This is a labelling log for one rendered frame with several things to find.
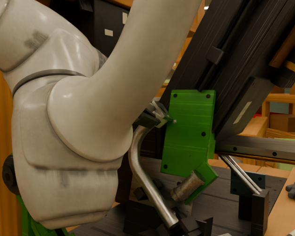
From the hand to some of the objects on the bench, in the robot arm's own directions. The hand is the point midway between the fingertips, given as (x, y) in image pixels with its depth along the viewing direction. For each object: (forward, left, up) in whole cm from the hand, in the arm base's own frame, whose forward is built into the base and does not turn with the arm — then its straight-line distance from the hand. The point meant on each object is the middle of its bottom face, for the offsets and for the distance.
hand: (152, 114), depth 66 cm
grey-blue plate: (-22, -19, -31) cm, 43 cm away
